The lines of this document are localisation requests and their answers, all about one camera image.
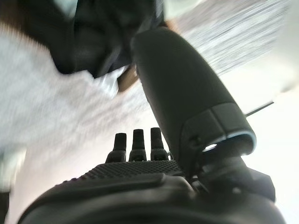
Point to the grey striped area rug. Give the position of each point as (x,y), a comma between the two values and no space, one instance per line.
(46,105)

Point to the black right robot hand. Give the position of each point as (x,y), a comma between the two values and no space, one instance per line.
(187,93)

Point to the black garment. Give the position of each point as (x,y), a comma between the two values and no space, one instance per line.
(93,35)

